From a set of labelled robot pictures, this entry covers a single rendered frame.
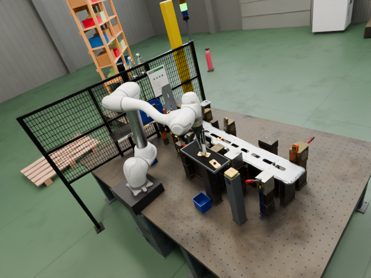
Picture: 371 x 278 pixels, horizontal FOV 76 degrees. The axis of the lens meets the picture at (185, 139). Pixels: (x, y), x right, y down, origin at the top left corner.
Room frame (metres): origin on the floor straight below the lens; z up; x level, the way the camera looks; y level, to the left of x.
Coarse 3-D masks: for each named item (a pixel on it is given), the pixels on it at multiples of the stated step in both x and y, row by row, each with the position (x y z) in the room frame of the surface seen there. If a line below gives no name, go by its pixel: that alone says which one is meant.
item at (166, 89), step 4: (168, 84) 2.30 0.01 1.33; (164, 88) 2.28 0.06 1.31; (168, 88) 2.30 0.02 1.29; (164, 92) 2.27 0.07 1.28; (168, 92) 2.29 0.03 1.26; (172, 92) 2.31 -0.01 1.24; (164, 96) 2.26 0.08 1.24; (172, 96) 2.31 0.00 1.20; (168, 100) 2.28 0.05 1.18; (172, 100) 2.30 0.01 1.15; (168, 104) 2.27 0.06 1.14; (172, 104) 2.29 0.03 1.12; (168, 108) 2.27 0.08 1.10; (172, 108) 2.29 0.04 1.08; (176, 108) 2.31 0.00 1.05
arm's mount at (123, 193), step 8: (120, 184) 1.63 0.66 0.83; (160, 184) 1.52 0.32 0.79; (120, 192) 1.54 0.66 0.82; (128, 192) 1.51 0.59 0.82; (152, 192) 1.47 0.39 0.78; (160, 192) 1.51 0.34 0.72; (120, 200) 1.52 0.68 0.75; (128, 200) 1.42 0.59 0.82; (136, 200) 1.40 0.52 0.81; (144, 200) 1.41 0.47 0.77; (152, 200) 1.45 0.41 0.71; (128, 208) 1.44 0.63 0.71; (136, 208) 1.36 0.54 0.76
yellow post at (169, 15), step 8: (168, 8) 2.77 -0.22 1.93; (168, 16) 2.76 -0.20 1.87; (168, 24) 2.77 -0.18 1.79; (176, 24) 2.79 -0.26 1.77; (168, 32) 2.81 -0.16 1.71; (176, 32) 2.78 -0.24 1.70; (176, 40) 2.77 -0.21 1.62; (184, 56) 2.79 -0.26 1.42; (184, 64) 2.78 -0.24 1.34; (184, 72) 2.77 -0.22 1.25; (192, 88) 2.79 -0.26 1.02
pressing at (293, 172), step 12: (216, 132) 1.72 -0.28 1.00; (228, 144) 1.52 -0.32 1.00; (240, 144) 1.47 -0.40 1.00; (252, 156) 1.30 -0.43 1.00; (264, 156) 1.26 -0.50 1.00; (276, 156) 1.22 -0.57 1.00; (264, 168) 1.15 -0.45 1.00; (276, 168) 1.12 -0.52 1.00; (288, 168) 1.08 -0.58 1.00; (300, 168) 1.06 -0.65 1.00; (288, 180) 0.99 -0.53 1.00
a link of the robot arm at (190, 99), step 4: (188, 92) 1.29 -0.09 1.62; (192, 92) 1.28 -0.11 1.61; (184, 96) 1.25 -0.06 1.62; (188, 96) 1.24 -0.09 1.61; (192, 96) 1.24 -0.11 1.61; (196, 96) 1.25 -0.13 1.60; (184, 100) 1.24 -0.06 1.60; (188, 100) 1.23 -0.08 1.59; (192, 100) 1.23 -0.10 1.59; (196, 100) 1.23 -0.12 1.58; (184, 104) 1.24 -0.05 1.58; (188, 104) 1.22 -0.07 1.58; (192, 104) 1.22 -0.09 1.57; (196, 104) 1.22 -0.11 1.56; (192, 108) 1.19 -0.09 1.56; (196, 108) 1.21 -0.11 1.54; (200, 108) 1.25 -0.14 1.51; (196, 112) 1.19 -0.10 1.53; (200, 112) 1.24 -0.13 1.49; (196, 116) 1.19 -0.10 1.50; (200, 116) 1.25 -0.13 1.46
